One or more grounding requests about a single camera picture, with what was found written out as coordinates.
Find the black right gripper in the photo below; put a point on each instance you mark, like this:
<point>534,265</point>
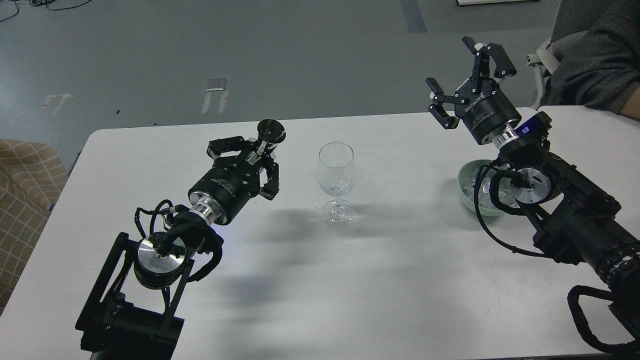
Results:
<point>479,102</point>

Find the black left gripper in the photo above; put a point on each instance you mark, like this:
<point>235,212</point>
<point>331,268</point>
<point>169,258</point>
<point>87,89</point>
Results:
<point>225,189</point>

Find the steel cocktail jigger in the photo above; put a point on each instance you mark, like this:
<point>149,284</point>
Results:
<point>271,133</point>

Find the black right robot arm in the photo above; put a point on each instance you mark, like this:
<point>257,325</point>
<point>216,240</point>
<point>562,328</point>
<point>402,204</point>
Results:
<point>574,219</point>

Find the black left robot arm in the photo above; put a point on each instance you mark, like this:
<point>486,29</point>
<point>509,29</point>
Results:
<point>178,246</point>

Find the clear wine glass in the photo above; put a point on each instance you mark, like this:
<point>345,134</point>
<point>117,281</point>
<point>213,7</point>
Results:
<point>336,176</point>

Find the clear ice cubes pile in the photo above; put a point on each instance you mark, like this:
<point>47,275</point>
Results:
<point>484,199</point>

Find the white office chair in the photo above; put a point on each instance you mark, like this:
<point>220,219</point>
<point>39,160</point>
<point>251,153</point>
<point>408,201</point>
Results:
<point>543,64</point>

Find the grey floor plate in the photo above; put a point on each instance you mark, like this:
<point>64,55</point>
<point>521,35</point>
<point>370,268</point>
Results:
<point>215,85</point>

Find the green bowl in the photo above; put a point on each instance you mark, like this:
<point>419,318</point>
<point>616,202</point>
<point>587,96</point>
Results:
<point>465,171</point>

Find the person in grey hoodie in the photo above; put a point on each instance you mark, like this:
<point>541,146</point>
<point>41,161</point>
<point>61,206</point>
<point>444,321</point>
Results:
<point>601,71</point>

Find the beige checkered sofa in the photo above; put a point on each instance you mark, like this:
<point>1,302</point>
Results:
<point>32,178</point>

